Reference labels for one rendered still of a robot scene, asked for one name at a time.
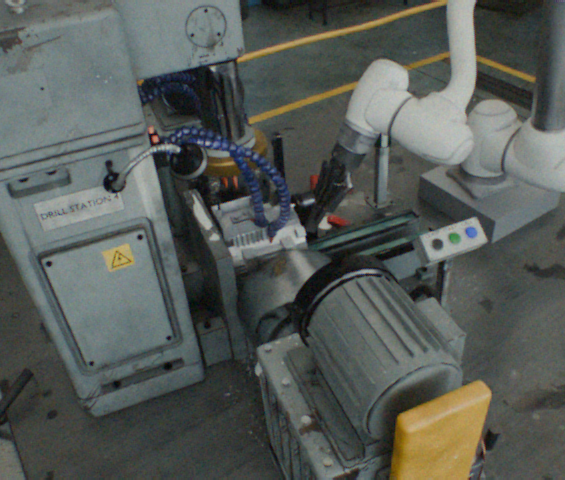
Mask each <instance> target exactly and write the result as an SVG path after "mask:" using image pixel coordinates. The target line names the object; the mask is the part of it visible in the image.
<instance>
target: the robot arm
mask: <svg viewBox="0 0 565 480"><path fill-rule="evenodd" d="M476 1H477V0H448V3H447V11H446V20H447V34H448V35H449V47H450V60H451V78H450V81H449V83H448V86H447V87H446V89H445V90H444V91H442V92H440V93H431V94H430V95H429V96H427V97H425V98H421V99H420V100H418V99H416V98H415V97H413V96H412V95H411V94H410V93H409V92H407V91H405V90H406V87H408V85H409V81H408V76H407V70H406V69H405V68H403V67H401V66H400V65H398V64H396V63H393V62H391V61H388V60H381V59H379V61H377V60H375V62H373V63H372V64H371V65H370V67H369V68H368V69H367V70H366V72H365V73H364V75H363V76H362V78H361V79H360V81H359V83H358V85H357V87H356V89H354V91H353V93H352V96H351V98H350V101H349V103H348V110H347V113H346V116H345V118H344V119H343V122H342V125H341V127H340V129H339V131H338V133H337V136H335V137H337V140H338V141H337V142H335V144H334V147H333V149H332V151H331V156H332V158H331V159H330V161H326V160H323V162H322V169H320V173H319V176H318V179H317V182H316V186H315V189H314V192H313V195H312V197H313V199H314V200H315V201H314V206H313V208H312V210H311V214H310V216H309V218H308V220H307V222H305V224H304V230H305V231H307V232H312V233H315V232H316V230H317V228H318V226H319V223H321V222H322V220H323V218H324V216H325V214H326V213H331V214H332V213H333V211H335V210H336V208H337V207H338V206H339V204H340V203H341V202H342V200H343V199H344V197H345V195H346V194H347V193H349V192H350V191H351V190H353V189H354V185H352V184H351V178H352V176H353V171H354V170H355V168H357V167H359V166H360V164H361V162H362V160H363V158H364V156H366V154H370V152H371V150H372V148H373V146H374V144H375V142H376V140H377V139H378V137H379V133H380V132H381V133H385V134H387V136H389V137H391V138H392V139H394V140H395V141H397V142H399V143H400V144H401V145H402V146H404V147H405V148H407V150H408V151H410V152H412V153H415V154H416V155H418V156H420V157H422V158H424V159H427V160H429V161H431V162H434V163H435V164H439V165H443V166H451V165H457V164H459V163H460V166H459V167H456V168H449V169H447V170H446V173H445V174H446V175H447V176H449V178H452V179H453V180H455V181H456V182H457V183H458V184H459V185H461V186H462V187H463V188H464V189H465V190H467V191H468V193H469V194H470V195H472V197H473V198H474V199H476V200H480V199H482V198H484V197H485V196H488V195H491V194H494V193H497V192H501V191H503V190H506V189H509V188H515V186H516V187H519V185H520V181H522V182H525V183H527V184H530V186H532V187H535V188H538V189H541V190H546V191H552V192H565V0H543V1H544V5H543V12H542V20H541V27H540V34H541V35H540V42H539V50H538V57H537V66H536V73H535V74H536V81H535V88H534V95H533V104H532V111H531V117H530V118H528V119H527V120H526V121H524V122H523V123H522V122H521V121H519V120H518V119H516V117H517V115H516V113H515V111H514V110H513V109H512V108H511V106H510V105H509V104H507V103H505V102H503V101H499V100H487V101H483V102H481V103H479V104H478V105H477V106H476V107H475V108H474V110H472V111H471V113H470V114H469V116H468V118H467V116H466V113H464V110H465V107H466V105H467V103H468V102H469V99H470V96H471V94H472V91H473V88H474V85H475V79H476V56H475V40H474V33H473V9H474V6H475V3H476Z"/></svg>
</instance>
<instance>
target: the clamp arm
mask: <svg viewBox="0 0 565 480"><path fill-rule="evenodd" d="M270 140H271V144H272V146H273V157H274V166H275V167H276V172H280V173H281V177H283V178H284V179H285V182H286V177H285V163H284V149H283V136H282V134H281V133H280V132H278V131H276V132H272V139H270Z"/></svg>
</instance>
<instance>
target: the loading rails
mask: <svg viewBox="0 0 565 480"><path fill-rule="evenodd" d="M419 217H420V214H419V213H418V212H417V211H416V209H414V208H413V207H412V208H408V209H405V211H401V212H398V213H395V214H391V215H388V216H384V217H381V218H378V219H374V220H371V221H367V222H364V223H360V224H357V226H354V227H350V228H346V229H343V230H340V231H337V232H332V233H329V234H326V235H323V236H319V237H315V238H312V240H309V241H305V242H307V244H308V248H309V249H312V250H316V251H319V253H322V254H324V255H326V256H327V257H329V258H330V259H331V261H333V260H337V259H339V258H342V257H346V256H351V255H368V256H372V257H375V258H378V259H379V260H381V261H382V262H383V263H384V264H385V265H386V266H387V269H388V270H389V271H390V272H391V273H392V274H393V275H395V277H396V278H397V280H399V279H402V278H405V277H408V276H412V275H415V274H416V275H417V276H418V277H419V278H420V279H421V280H424V279H426V278H430V277H433V271H432V270H431V268H433V267H435V264H436V263H434V264H431V265H427V266H424V267H422V265H421V262H420V260H419V258H418V256H417V252H416V250H415V248H414V245H413V243H412V242H413V241H414V240H416V238H417V236H419V235H422V234H425V233H429V232H432V231H435V230H436V229H435V228H434V227H433V226H429V230H425V231H422V232H419V233H418V229H419V219H420V218H419Z"/></svg>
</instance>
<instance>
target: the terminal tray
mask: <svg viewBox="0 0 565 480"><path fill-rule="evenodd" d="M215 207H218V205H215V206H212V207H211V208H212V214H213V220H214V222H215V224H217V226H216V227H217V229H218V231H219V232H220V234H221V235H222V238H223V241H225V243H226V245H227V246H228V248H230V247H233V246H235V249H236V247H238V248H241V246H244V247H246V245H247V244H248V245H249V246H250V243H253V244H256V242H258V243H260V241H263V242H264V241H265V238H268V240H269V235H268V233H267V232H268V230H267V228H268V227H267V228H263V229H261V228H259V227H256V226H255V223H254V222H251V221H250V220H249V219H250V218H255V213H254V206H253V202H251V196H247V197H243V199H239V200H235V201H231V202H227V203H223V204H220V210H218V208H217V209H216V208H215ZM263 207H264V206H263ZM264 213H265V215H264V216H265V218H267V219H268V220H269V223H270V222H271V219H270V215H269V213H268V210H267V209H265V207H264ZM225 223H227V226H223V224H225Z"/></svg>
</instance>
